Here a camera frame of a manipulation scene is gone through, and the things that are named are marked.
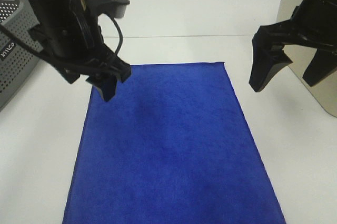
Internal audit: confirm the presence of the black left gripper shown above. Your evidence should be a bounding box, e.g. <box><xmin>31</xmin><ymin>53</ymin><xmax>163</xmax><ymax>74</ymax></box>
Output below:
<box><xmin>29</xmin><ymin>0</ymin><xmax>131</xmax><ymax>102</ymax></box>

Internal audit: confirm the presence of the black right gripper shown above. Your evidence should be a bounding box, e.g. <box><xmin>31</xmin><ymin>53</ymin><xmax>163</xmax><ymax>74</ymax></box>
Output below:
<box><xmin>249</xmin><ymin>0</ymin><xmax>336</xmax><ymax>93</ymax></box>

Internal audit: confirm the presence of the blue towel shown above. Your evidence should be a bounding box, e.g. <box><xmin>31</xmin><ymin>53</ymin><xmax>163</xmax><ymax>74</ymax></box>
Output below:
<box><xmin>63</xmin><ymin>62</ymin><xmax>285</xmax><ymax>223</ymax></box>

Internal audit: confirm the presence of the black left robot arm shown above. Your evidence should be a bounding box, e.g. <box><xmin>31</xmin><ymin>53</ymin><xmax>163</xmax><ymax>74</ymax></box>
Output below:
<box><xmin>28</xmin><ymin>0</ymin><xmax>131</xmax><ymax>101</ymax></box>

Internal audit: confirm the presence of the beige bin with grey rim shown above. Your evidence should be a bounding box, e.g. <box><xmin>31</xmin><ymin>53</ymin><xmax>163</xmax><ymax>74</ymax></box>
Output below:
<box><xmin>276</xmin><ymin>0</ymin><xmax>336</xmax><ymax>117</ymax></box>

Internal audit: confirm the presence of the grey perforated plastic basket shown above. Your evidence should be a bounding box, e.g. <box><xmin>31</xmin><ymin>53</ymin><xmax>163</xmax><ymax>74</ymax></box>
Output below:
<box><xmin>1</xmin><ymin>0</ymin><xmax>42</xmax><ymax>108</ymax></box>

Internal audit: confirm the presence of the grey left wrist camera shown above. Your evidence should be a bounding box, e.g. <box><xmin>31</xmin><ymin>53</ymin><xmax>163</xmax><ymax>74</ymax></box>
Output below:
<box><xmin>85</xmin><ymin>0</ymin><xmax>130</xmax><ymax>19</ymax></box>

